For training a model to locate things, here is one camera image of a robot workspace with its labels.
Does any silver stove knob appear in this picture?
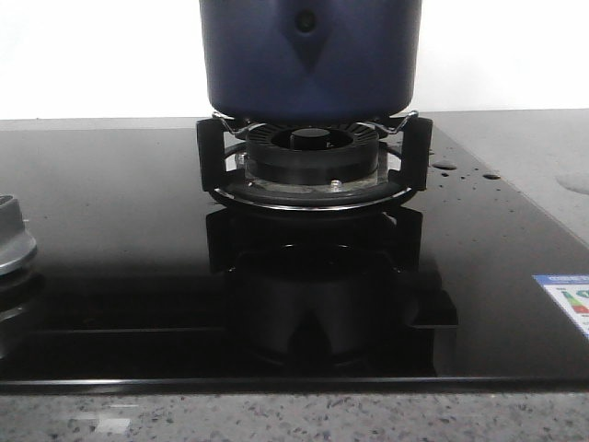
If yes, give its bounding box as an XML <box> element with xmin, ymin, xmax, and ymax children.
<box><xmin>1</xmin><ymin>194</ymin><xmax>37</xmax><ymax>275</ymax></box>

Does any black pot support grate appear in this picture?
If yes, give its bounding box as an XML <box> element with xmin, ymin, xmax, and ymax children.
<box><xmin>196</xmin><ymin>111</ymin><xmax>433</xmax><ymax>214</ymax></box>

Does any black gas burner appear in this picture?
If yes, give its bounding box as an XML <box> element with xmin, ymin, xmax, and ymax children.
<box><xmin>246</xmin><ymin>122</ymin><xmax>379</xmax><ymax>185</ymax></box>

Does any energy rating sticker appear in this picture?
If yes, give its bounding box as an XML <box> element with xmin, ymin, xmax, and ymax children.
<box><xmin>533</xmin><ymin>274</ymin><xmax>589</xmax><ymax>339</ymax></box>

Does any black glass cooktop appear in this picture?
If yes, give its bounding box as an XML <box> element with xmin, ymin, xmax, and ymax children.
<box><xmin>1</xmin><ymin>125</ymin><xmax>588</xmax><ymax>394</ymax></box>

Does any dark blue pot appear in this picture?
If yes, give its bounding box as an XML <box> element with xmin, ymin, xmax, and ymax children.
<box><xmin>200</xmin><ymin>1</ymin><xmax>422</xmax><ymax>123</ymax></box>

